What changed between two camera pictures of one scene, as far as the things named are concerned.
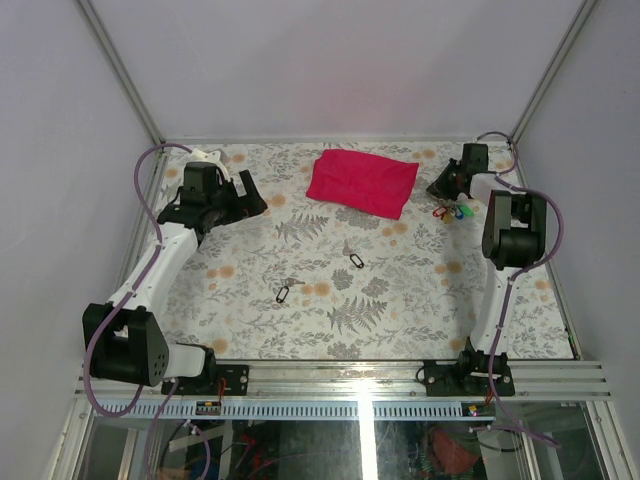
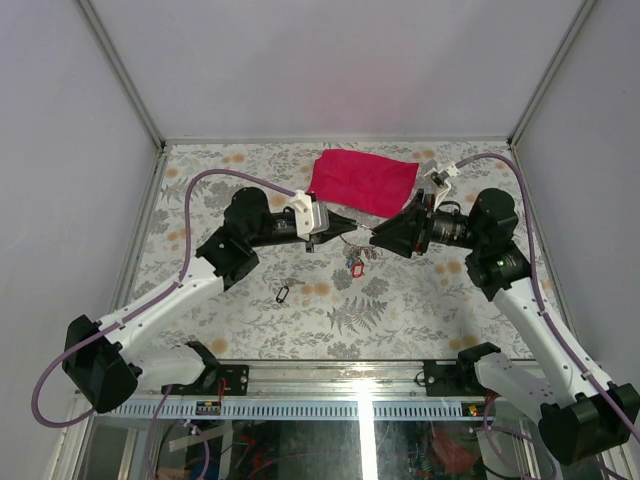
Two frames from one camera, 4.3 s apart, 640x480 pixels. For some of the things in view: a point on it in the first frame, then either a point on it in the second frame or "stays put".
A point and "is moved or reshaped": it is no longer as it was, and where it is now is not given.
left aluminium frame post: [143, 111] stays put
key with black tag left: [285, 288] stays put
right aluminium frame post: [562, 50] stays put
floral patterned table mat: [311, 279] stays put
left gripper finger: [253, 200] → [337, 225]
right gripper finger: [447, 183] → [401, 232]
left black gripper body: [226, 203] → [280, 230]
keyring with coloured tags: [449, 208] is moved or reshaped
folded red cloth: [363, 183] stays put
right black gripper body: [461, 169] → [424, 235]
